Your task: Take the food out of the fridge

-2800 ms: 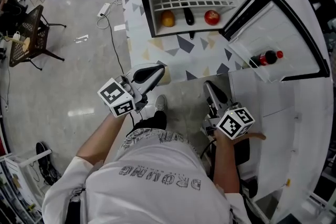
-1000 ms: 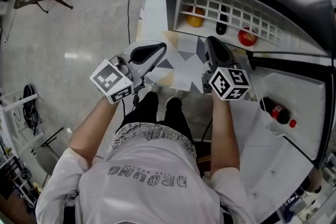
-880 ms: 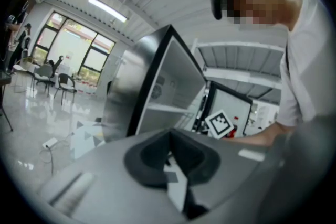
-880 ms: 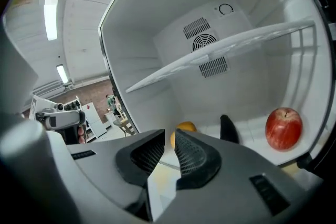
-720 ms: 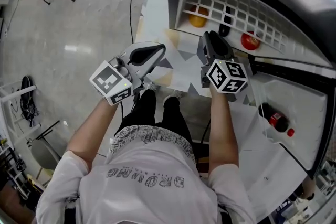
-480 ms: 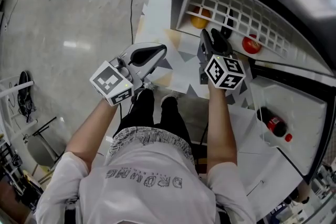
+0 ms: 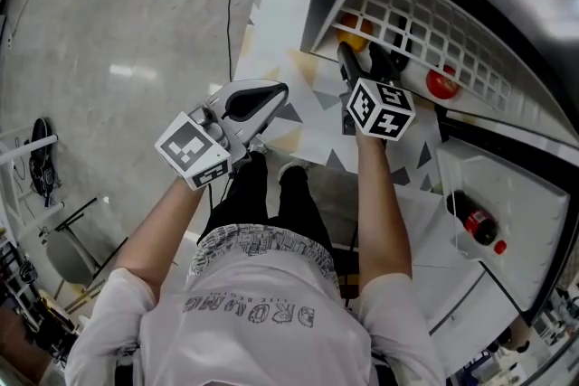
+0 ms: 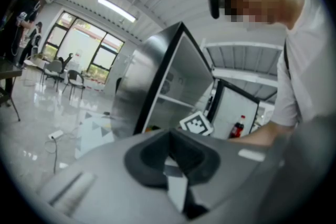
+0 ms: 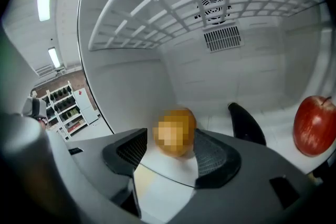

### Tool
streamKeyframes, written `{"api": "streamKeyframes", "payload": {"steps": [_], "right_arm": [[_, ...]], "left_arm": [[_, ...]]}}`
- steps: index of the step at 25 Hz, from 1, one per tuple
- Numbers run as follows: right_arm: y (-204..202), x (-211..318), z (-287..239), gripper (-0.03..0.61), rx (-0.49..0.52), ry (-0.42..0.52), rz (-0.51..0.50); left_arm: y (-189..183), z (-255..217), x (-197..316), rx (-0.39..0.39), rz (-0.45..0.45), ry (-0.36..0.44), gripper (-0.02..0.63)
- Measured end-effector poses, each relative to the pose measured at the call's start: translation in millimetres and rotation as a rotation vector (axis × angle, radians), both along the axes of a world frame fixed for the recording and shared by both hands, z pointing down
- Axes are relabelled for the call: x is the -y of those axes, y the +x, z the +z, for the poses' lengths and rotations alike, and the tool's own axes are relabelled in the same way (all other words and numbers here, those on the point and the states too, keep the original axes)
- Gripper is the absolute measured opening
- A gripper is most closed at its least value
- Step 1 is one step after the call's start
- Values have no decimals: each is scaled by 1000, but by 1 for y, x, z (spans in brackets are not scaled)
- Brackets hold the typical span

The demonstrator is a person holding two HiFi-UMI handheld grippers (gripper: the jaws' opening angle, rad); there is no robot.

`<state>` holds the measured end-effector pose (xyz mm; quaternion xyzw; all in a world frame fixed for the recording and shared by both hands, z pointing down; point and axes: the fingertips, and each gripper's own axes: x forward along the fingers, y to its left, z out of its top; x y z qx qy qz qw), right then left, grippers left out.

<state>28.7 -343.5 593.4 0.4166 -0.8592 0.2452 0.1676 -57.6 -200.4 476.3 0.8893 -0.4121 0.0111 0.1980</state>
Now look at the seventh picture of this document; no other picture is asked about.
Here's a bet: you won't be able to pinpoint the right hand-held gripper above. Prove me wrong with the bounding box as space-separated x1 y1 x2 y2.
337 41 416 142

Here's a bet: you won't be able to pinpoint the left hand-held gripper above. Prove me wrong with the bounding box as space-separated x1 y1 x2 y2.
154 80 290 191

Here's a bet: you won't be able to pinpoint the orange mango fruit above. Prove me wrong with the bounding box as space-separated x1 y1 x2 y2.
337 13 375 53

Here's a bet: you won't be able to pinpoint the red apple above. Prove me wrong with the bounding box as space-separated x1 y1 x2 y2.
425 65 460 101

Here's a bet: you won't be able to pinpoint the person's right forearm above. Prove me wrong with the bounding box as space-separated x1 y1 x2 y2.
355 133 413 286

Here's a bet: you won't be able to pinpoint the person's left forearm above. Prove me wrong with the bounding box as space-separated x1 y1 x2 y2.
112 178 214 302

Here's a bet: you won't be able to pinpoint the person's right grey shoe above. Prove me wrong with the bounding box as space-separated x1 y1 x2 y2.
278 160 314 183

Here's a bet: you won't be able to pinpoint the triangle patterned table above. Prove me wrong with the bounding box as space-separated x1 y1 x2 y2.
234 0 447 196

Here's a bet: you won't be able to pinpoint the person's black trousers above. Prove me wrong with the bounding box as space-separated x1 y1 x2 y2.
205 151 337 250

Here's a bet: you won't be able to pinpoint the dark soda bottle red cap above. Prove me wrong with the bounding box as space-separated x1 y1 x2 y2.
446 189 508 257

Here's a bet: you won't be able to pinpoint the white curved counter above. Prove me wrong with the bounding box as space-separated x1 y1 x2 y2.
332 183 494 335

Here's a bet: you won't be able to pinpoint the person's white printed shirt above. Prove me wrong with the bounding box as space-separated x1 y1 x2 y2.
65 224 447 386

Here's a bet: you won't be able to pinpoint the grey round seat chair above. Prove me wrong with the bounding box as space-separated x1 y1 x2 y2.
43 196 131 314

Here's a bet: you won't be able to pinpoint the white metal rack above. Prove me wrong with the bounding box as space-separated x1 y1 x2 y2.
0 126 65 232

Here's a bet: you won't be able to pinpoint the black floor cable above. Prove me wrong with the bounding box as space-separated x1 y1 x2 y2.
224 0 243 81

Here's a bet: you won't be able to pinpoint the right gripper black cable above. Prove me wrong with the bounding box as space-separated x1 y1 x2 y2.
346 223 361 255

